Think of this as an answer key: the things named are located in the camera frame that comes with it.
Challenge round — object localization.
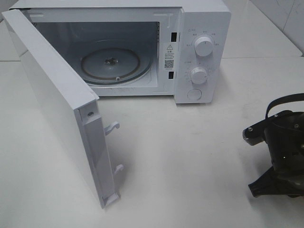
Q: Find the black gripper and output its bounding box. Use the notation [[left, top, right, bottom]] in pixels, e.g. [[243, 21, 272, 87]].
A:
[[248, 110, 304, 198]]

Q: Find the round white door-release button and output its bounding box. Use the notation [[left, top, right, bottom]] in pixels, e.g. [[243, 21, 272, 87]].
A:
[[187, 89, 202, 101]]

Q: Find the white microwave knob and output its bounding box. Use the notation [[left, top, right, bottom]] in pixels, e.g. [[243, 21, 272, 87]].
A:
[[193, 35, 214, 57], [190, 67, 208, 85]]

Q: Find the white microwave door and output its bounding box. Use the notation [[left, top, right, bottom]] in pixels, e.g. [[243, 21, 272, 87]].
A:
[[2, 9, 123, 208]]

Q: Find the white microwave oven body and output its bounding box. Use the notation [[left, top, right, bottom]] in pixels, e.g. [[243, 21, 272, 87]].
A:
[[8, 0, 231, 104]]

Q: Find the glass microwave turntable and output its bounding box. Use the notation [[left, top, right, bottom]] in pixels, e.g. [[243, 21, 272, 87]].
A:
[[81, 47, 152, 85]]

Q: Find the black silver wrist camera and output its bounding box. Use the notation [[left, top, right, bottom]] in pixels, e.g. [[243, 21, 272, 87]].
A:
[[242, 110, 292, 146]]

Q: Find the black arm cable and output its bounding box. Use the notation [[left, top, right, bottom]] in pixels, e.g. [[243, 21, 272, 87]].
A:
[[265, 93, 304, 119]]

